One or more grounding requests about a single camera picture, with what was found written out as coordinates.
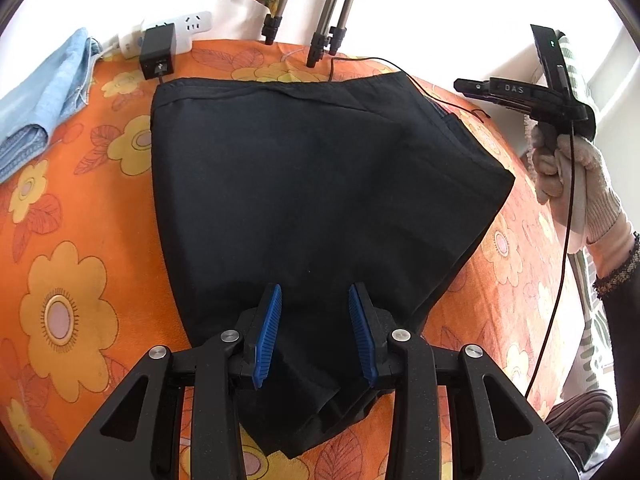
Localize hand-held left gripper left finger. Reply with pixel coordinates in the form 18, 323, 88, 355
52, 282, 283, 480

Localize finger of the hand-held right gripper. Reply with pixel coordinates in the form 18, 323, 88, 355
454, 76, 501, 107

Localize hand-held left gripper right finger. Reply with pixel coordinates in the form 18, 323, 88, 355
348, 282, 583, 480

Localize black pants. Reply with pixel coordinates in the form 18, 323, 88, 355
150, 71, 516, 461

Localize person's right forearm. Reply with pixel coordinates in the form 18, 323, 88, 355
587, 217, 640, 401

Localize person's right hand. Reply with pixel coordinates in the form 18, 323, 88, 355
530, 122, 631, 246

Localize orange floral table cover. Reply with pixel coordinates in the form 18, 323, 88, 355
0, 37, 586, 480

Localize green striped white cushion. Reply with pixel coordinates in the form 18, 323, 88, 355
522, 30, 618, 396

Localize person's dark patterned clothing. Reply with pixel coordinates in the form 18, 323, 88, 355
545, 390, 621, 471

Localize white power strip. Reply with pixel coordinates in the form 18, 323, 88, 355
117, 10, 213, 57

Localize black power adapter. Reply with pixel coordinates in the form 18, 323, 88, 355
139, 25, 177, 81

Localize folded light blue jeans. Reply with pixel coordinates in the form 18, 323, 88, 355
0, 27, 103, 186

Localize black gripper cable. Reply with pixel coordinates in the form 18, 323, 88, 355
522, 80, 576, 398

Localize beaded bracelet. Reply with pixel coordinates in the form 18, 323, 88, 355
592, 234, 640, 301

